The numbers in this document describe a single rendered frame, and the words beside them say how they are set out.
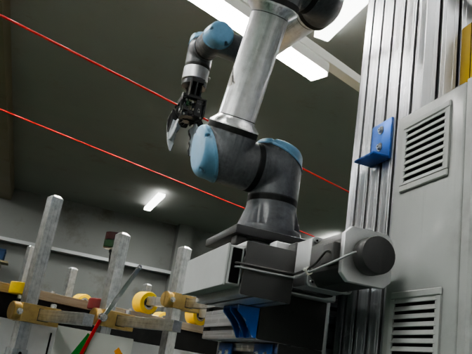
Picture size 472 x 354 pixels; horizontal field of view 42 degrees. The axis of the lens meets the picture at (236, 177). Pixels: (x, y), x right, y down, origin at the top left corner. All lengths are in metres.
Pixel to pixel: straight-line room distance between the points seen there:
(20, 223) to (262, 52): 10.74
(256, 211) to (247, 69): 0.31
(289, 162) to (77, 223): 10.68
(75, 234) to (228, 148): 10.67
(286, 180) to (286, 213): 0.08
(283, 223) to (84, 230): 10.70
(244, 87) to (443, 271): 0.62
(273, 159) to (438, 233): 0.51
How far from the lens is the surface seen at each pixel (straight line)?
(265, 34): 1.35
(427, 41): 1.26
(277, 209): 1.34
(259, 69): 1.34
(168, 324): 1.71
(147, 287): 3.32
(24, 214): 11.95
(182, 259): 2.07
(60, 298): 2.06
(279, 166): 1.36
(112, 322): 1.91
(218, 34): 1.68
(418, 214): 1.02
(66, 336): 1.84
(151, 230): 12.14
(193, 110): 1.70
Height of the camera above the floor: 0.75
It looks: 18 degrees up
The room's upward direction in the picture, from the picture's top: 9 degrees clockwise
